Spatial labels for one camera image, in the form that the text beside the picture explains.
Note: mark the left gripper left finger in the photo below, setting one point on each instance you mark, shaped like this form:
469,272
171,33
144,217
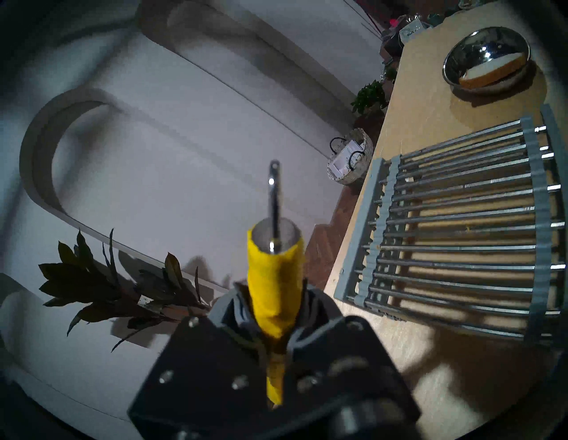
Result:
208,363

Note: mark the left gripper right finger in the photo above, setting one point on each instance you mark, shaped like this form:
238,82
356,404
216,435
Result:
337,355

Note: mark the stainless steel bowl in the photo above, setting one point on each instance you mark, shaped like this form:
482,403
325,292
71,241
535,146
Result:
483,46

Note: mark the white bread slice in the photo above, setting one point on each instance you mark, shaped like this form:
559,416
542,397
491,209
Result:
492,73

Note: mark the tall potted leafy plant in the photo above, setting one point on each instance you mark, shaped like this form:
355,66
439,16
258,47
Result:
102,288

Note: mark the grey metal dish rack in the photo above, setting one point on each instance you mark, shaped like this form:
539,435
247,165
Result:
539,221

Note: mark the bushy small potted plant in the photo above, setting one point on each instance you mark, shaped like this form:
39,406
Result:
368,95

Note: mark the printed white carton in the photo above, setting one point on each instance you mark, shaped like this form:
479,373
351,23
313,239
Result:
412,33

